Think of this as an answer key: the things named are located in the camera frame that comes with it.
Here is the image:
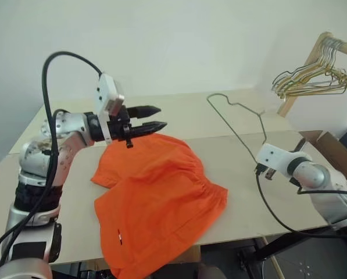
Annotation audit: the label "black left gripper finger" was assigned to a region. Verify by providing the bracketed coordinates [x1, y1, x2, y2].
[128, 105, 162, 119]
[133, 120, 169, 138]

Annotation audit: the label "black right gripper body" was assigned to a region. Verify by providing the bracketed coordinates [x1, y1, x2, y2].
[256, 164, 276, 180]

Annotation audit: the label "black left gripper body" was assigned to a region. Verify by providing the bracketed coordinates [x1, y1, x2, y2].
[107, 106, 137, 149]

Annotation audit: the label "grey wire hanger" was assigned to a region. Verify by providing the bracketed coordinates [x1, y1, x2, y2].
[206, 92, 269, 164]

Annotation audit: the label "orange shorts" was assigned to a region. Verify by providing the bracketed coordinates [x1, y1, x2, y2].
[90, 133, 230, 277]

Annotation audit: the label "wooden hanger rack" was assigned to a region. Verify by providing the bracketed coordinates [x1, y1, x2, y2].
[277, 31, 347, 117]

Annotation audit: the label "brown cardboard box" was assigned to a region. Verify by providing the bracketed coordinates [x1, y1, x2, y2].
[299, 130, 347, 189]

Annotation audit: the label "thin wooden stick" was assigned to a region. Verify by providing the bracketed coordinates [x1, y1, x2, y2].
[261, 236, 284, 279]

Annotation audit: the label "dark round base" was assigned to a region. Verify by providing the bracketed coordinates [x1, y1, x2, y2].
[260, 252, 347, 279]

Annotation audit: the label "dark rounded shape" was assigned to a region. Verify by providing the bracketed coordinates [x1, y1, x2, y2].
[196, 262, 227, 279]

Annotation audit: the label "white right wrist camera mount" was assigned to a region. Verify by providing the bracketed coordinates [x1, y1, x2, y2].
[255, 143, 294, 177]

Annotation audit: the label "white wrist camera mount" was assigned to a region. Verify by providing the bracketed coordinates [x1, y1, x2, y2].
[95, 72, 126, 145]
[255, 143, 294, 177]

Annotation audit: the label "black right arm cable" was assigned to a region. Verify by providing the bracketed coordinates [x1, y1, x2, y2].
[255, 170, 347, 238]

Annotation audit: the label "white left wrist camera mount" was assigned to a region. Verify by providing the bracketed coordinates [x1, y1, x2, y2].
[95, 72, 126, 145]

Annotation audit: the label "black table frame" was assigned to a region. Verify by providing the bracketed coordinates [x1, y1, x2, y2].
[252, 228, 347, 262]

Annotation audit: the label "bunch of wire hangers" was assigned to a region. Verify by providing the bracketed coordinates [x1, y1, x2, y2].
[277, 40, 347, 99]

